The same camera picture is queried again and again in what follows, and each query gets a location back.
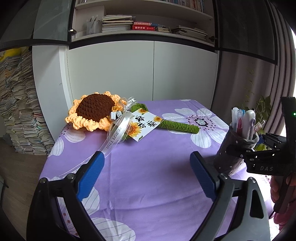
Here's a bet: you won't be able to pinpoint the sunflower greeting card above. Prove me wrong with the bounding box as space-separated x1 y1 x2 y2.
127 108 163 142

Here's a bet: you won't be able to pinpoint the right hand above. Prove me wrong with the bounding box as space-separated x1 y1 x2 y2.
269 171 296 232

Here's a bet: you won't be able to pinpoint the clear ribbon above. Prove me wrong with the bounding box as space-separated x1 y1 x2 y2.
58 96 139 179

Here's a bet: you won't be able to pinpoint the red pen clear cap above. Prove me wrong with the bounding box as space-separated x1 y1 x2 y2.
236 110 243 135

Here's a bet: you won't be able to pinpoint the purple floral tablecloth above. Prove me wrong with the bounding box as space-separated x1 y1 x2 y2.
39 99 278 241

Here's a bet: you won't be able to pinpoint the green potted plant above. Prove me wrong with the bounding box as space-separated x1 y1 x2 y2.
241 96 271 126

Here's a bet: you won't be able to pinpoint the checkered clear tube pen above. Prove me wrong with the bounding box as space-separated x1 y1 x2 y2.
253 120 265 133

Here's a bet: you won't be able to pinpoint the books on shelf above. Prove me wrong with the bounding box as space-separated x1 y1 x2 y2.
101 15 208 41

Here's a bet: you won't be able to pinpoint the grey white pen holder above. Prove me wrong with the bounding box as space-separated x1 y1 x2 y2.
213 126 259 176

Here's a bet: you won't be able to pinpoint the stack of papers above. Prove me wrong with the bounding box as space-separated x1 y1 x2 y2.
1 47 54 155

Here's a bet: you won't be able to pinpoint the crochet sunflower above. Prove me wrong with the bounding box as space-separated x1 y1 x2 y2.
65 91 199 137

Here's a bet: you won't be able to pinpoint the white cabinet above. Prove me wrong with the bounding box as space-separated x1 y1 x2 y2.
32 0 220 142

